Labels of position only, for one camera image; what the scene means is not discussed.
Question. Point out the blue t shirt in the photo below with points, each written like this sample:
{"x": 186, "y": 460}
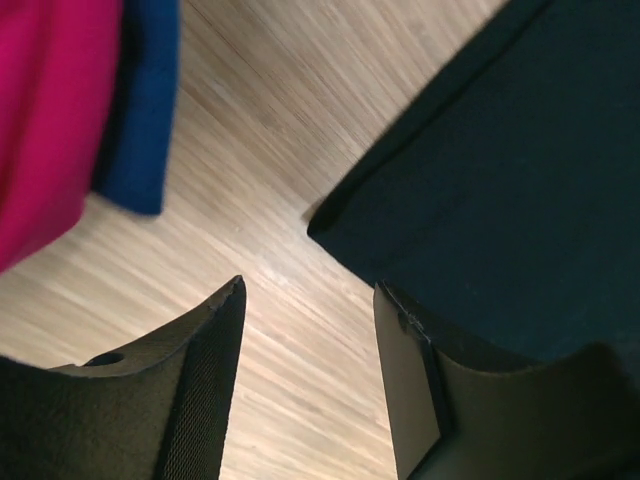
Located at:
{"x": 133, "y": 159}

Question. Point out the black t shirt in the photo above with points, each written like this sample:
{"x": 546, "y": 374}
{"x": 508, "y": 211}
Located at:
{"x": 505, "y": 198}

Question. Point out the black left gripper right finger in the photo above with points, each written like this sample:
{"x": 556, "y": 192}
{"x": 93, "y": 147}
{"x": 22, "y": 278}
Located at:
{"x": 460, "y": 407}

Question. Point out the pink t shirt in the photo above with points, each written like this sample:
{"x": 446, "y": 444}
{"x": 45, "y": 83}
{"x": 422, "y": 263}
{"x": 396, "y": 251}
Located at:
{"x": 58, "y": 67}

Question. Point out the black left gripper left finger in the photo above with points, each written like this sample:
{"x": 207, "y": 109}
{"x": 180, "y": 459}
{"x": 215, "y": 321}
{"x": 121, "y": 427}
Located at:
{"x": 155, "y": 408}

